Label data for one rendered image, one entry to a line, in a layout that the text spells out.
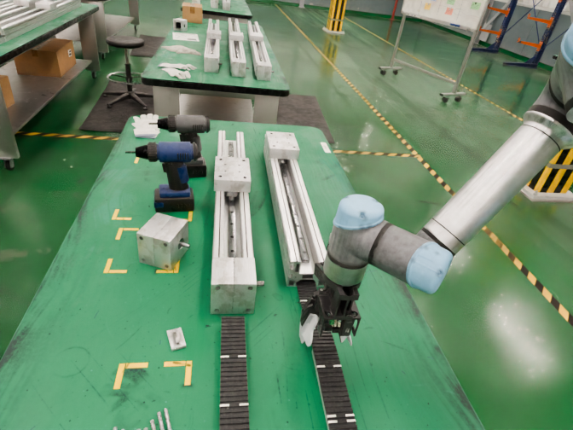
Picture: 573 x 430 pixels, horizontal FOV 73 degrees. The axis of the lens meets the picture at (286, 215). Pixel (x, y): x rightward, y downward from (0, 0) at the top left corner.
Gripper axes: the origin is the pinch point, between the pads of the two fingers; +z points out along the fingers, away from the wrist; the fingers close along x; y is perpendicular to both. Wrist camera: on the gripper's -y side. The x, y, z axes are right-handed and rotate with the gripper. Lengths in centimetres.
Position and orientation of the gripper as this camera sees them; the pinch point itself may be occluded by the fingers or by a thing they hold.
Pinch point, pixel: (321, 335)
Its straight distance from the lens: 88.6
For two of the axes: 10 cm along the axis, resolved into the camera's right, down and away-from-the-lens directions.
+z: -1.2, 8.3, 5.5
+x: 9.8, 0.3, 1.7
